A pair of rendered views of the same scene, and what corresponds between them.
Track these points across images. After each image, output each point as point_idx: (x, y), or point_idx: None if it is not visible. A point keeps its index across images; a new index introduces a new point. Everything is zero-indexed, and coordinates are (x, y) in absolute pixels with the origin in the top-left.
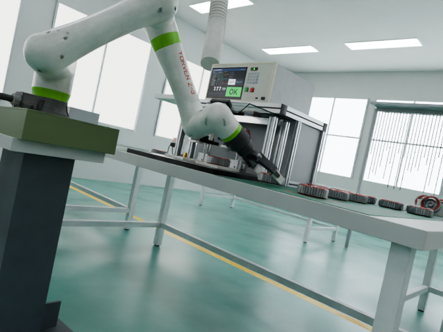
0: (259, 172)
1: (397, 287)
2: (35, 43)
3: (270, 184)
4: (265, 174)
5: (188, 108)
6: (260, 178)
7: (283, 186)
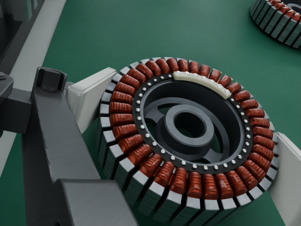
0: (143, 185)
1: None
2: None
3: (85, 41)
4: (223, 210)
5: None
6: (167, 219)
7: (123, 16)
